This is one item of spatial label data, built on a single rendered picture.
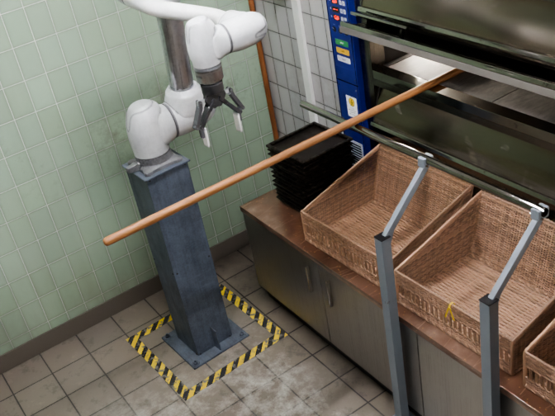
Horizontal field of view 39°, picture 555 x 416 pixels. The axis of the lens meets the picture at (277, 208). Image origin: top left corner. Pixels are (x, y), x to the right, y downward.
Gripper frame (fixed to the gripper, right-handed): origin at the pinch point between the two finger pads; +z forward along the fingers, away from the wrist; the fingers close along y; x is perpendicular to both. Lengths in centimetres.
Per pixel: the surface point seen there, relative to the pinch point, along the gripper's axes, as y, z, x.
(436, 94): -87, 14, 17
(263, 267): -38, 105, -59
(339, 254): -39, 70, 4
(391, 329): -26, 78, 46
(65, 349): 53, 131, -114
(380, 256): -26, 45, 45
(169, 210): 29.1, 13.7, 6.1
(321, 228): -39, 61, -6
